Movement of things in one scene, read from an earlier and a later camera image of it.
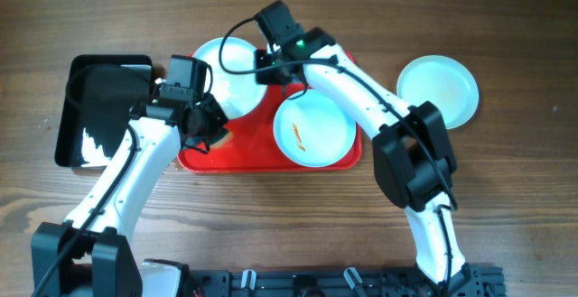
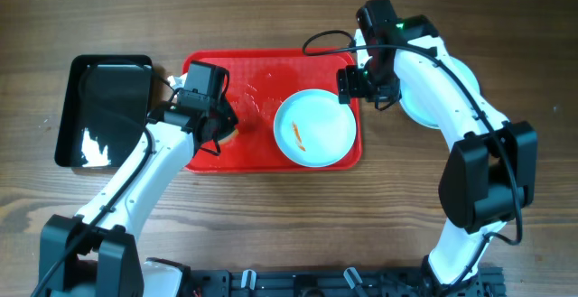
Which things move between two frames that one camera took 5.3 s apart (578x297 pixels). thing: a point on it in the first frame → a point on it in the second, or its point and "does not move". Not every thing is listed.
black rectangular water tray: x=100 y=91 does not move
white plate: x=311 y=131 does not move
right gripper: x=264 y=67 → x=345 y=85
